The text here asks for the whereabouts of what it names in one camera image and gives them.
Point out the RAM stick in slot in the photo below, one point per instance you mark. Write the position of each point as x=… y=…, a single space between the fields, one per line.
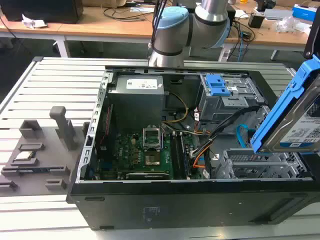
x=185 y=157

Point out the small black box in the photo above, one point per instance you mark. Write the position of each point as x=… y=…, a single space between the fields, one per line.
x=256 y=20

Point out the wooden desk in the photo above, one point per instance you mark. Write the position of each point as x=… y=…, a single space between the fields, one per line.
x=130 y=25

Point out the grey parts rack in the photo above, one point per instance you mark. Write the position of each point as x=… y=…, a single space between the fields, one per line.
x=37 y=155

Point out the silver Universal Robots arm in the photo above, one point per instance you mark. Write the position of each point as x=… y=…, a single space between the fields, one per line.
x=175 y=30

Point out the blue drive carrier in bay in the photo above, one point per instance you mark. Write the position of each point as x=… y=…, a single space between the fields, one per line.
x=217 y=85

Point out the metal drive cage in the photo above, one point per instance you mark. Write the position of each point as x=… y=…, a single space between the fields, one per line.
x=225 y=102

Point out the blue and white carton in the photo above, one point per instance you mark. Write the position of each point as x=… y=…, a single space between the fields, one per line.
x=306 y=12

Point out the black open PC case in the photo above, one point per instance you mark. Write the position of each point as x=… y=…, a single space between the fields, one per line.
x=190 y=200

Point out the graphics card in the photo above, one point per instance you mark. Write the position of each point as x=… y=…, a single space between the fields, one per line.
x=146 y=175

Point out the CPU socket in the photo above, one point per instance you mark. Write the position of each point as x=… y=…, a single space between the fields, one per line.
x=151 y=138

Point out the grey flat device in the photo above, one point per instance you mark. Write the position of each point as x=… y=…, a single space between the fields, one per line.
x=277 y=14

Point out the black box on desk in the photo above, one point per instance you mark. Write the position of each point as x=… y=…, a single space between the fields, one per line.
x=42 y=10

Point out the hard disk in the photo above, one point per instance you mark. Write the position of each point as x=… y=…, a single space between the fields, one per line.
x=295 y=117

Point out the clear plastic bag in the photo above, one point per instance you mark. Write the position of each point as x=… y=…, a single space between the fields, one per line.
x=290 y=24

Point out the crumpled white paper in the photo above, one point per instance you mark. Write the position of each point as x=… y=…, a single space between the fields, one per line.
x=32 y=22

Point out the silver CPU on rack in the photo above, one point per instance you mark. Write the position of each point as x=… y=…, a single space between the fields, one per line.
x=24 y=156

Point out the disk bay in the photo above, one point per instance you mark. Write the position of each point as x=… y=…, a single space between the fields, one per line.
x=260 y=162

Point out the grey power supply unit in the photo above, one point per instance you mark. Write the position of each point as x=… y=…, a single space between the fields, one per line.
x=136 y=105

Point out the green motherboard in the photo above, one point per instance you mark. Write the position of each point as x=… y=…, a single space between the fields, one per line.
x=140 y=155

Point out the RAM stick on rack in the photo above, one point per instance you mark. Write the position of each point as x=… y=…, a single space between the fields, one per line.
x=32 y=171

